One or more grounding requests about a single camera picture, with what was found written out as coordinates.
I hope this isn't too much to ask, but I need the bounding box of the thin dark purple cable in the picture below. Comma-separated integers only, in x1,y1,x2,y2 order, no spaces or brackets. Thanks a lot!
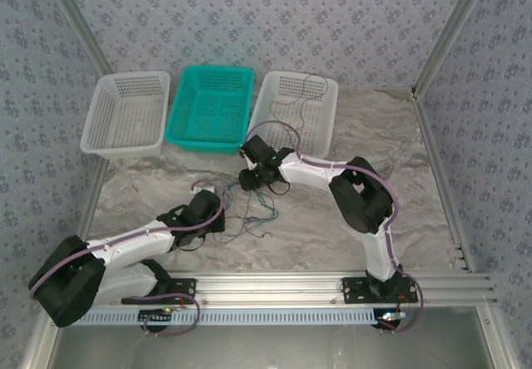
268,75,329,154

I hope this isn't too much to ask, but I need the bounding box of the white perforated plastic basket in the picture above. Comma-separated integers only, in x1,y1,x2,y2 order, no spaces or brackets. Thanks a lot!
79,70,171,159
245,71,340,163

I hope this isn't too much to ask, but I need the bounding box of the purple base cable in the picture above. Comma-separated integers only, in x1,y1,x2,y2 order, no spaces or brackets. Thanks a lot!
124,293,201,337
380,271,425,333

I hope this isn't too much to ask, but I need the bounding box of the thin blue cable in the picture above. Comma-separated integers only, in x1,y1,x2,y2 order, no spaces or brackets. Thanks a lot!
219,181,251,231

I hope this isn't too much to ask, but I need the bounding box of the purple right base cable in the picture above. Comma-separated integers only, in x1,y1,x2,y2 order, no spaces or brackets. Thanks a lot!
380,271,425,333

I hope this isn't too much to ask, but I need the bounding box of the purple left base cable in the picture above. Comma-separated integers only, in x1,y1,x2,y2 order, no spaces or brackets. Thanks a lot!
124,293,201,337

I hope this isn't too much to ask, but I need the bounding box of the aluminium frame post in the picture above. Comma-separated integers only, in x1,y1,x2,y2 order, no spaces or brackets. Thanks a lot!
43,0,111,83
411,0,498,96

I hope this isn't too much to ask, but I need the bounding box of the white slotted cable duct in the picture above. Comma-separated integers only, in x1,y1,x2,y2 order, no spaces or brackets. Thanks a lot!
76,307,402,327

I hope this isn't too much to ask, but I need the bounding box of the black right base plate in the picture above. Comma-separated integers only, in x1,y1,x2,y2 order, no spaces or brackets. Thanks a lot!
342,276,419,304

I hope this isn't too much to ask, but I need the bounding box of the teal perforated plastic basket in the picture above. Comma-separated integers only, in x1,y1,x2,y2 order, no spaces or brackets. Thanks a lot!
165,65,255,155

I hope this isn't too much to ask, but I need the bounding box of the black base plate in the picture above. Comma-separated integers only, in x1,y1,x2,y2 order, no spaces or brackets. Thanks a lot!
121,278,197,305
342,276,419,304

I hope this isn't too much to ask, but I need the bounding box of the small black circuit board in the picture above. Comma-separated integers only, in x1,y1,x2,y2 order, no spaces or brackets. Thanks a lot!
138,308,175,325
373,309,407,332

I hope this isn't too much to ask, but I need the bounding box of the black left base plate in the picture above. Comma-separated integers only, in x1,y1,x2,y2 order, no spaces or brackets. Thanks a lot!
121,278,197,305

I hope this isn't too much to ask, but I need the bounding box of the thin dark brown cable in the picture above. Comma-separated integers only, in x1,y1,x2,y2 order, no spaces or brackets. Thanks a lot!
207,202,273,246

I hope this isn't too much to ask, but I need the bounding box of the aluminium mounting rail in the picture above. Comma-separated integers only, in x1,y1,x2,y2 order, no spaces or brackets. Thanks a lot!
89,271,498,307

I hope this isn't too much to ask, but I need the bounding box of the thin green cable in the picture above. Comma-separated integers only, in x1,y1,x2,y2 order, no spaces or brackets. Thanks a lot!
244,184,279,225

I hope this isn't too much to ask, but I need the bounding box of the black right camera cable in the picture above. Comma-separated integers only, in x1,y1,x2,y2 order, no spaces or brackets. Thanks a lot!
268,179,292,197

